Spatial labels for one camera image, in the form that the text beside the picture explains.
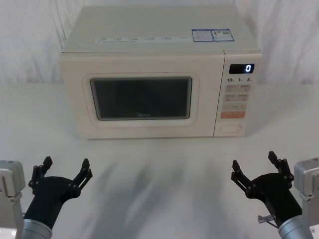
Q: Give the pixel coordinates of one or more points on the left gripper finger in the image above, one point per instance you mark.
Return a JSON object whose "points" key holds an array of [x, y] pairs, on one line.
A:
{"points": [[83, 176], [37, 173]]}

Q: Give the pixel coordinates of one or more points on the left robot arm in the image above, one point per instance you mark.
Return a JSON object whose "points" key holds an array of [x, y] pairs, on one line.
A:
{"points": [[35, 230]]}

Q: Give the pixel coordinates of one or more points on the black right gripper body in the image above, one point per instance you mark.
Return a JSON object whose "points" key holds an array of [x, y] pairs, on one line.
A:
{"points": [[274, 194]]}

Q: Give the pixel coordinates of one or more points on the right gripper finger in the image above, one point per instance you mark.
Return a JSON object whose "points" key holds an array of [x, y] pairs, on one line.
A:
{"points": [[241, 179], [282, 169]]}

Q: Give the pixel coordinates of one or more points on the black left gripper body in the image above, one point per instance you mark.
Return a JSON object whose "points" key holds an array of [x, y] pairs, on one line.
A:
{"points": [[49, 196]]}

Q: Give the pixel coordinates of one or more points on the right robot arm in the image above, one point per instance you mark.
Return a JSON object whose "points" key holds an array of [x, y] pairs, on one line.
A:
{"points": [[291, 227]]}

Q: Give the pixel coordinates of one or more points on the white table cloth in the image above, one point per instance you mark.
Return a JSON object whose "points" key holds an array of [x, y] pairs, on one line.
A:
{"points": [[149, 161]]}

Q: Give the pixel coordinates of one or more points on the cream microwave oven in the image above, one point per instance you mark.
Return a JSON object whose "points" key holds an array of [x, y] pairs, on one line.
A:
{"points": [[139, 62]]}

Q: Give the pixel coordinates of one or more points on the white curtain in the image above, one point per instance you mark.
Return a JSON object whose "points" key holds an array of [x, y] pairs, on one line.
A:
{"points": [[30, 37]]}

